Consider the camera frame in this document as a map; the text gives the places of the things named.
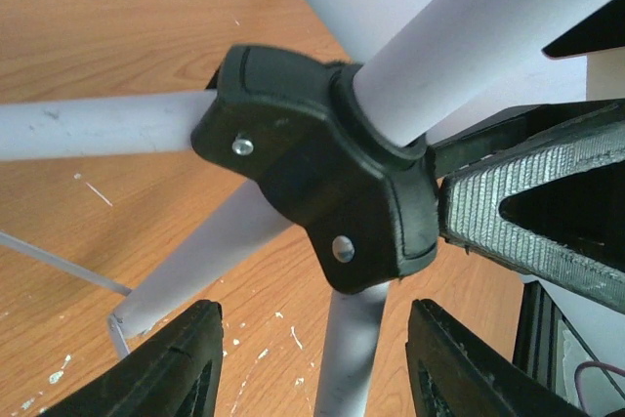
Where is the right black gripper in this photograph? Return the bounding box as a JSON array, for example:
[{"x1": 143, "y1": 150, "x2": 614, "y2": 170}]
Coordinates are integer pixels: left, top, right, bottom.
[{"x1": 431, "y1": 99, "x2": 624, "y2": 313}]

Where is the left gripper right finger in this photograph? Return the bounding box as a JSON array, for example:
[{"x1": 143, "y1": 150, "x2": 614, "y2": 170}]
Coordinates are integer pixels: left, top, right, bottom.
[{"x1": 405, "y1": 299, "x2": 585, "y2": 416}]

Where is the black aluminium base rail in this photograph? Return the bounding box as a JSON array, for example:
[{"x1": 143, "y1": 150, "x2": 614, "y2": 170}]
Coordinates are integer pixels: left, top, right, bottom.
[{"x1": 512, "y1": 282, "x2": 616, "y2": 408}]

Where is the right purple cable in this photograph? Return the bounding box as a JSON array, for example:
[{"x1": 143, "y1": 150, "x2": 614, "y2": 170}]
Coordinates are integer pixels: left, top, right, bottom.
[{"x1": 573, "y1": 360, "x2": 625, "y2": 401}]

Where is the white music stand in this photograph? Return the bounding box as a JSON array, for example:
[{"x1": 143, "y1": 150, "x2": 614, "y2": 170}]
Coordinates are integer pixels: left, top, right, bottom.
[{"x1": 1, "y1": 0, "x2": 624, "y2": 416}]

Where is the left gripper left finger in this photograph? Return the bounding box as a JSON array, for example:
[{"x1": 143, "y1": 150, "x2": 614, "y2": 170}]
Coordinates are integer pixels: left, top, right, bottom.
[{"x1": 43, "y1": 300, "x2": 224, "y2": 417}]

